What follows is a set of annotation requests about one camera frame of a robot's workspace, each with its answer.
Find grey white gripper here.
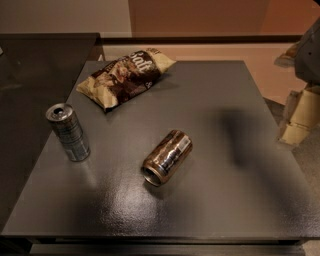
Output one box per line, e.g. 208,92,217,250
274,18,320,146

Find orange soda can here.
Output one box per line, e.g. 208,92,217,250
142,130,193,187

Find tall silver slim can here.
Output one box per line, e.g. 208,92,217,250
46,103,90,162

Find brown salt chip bag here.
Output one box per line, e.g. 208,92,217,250
76,48,175,111

